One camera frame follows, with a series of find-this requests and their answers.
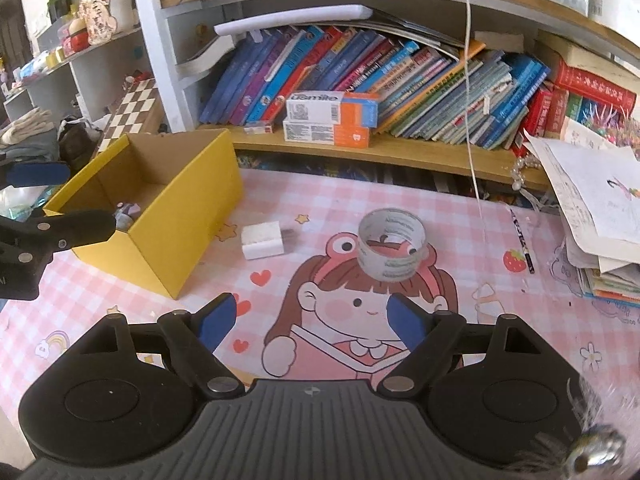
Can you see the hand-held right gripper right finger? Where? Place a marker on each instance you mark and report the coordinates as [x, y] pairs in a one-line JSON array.
[[404, 324]]

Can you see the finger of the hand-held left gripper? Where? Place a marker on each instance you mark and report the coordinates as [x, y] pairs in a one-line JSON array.
[[37, 173], [80, 227]]

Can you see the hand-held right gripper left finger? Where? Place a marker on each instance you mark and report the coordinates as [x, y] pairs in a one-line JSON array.
[[219, 321]]

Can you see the clear tape roll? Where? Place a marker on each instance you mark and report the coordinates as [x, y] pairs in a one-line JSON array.
[[391, 266]]

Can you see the yellow cardboard box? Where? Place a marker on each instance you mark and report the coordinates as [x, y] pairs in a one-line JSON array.
[[165, 250]]

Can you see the white eraser block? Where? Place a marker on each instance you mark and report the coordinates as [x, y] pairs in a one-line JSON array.
[[261, 240]]

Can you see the white cloth gloves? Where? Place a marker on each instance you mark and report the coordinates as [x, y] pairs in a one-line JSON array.
[[25, 127]]

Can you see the small purple item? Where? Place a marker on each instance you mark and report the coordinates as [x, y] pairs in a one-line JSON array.
[[126, 214]]

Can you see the black bag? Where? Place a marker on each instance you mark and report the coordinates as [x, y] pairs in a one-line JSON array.
[[75, 141]]

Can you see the brown checkered board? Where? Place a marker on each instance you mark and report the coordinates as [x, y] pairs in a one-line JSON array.
[[131, 112]]

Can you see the pink printed table mat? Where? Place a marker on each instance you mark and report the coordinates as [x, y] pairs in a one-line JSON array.
[[450, 220]]

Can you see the white side shelf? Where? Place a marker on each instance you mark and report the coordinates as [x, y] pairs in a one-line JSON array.
[[100, 67]]

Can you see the dark patterned pencil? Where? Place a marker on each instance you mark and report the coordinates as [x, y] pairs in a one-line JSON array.
[[522, 241]]

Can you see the wooden bookshelf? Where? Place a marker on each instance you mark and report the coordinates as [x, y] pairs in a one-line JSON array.
[[400, 152]]

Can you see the bunny hanging tag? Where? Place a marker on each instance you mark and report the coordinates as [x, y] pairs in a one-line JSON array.
[[97, 10]]

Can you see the small red and white box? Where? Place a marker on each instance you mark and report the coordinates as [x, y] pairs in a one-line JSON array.
[[257, 129]]

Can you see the open white book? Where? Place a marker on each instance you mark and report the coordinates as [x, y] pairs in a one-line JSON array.
[[205, 57]]

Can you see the white and orange toothpaste box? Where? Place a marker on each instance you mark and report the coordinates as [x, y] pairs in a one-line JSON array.
[[320, 134], [325, 107]]

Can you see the stack of papers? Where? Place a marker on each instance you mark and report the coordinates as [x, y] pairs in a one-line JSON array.
[[585, 195]]

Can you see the row of colourful books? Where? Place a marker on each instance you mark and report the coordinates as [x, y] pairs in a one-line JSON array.
[[435, 90]]

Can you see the white rolled paper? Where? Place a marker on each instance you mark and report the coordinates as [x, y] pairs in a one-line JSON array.
[[295, 17]]

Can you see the red thick dictionary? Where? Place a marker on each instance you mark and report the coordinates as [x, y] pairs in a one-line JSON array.
[[595, 87]]

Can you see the beige thick book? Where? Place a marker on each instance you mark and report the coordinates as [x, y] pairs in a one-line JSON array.
[[580, 57]]

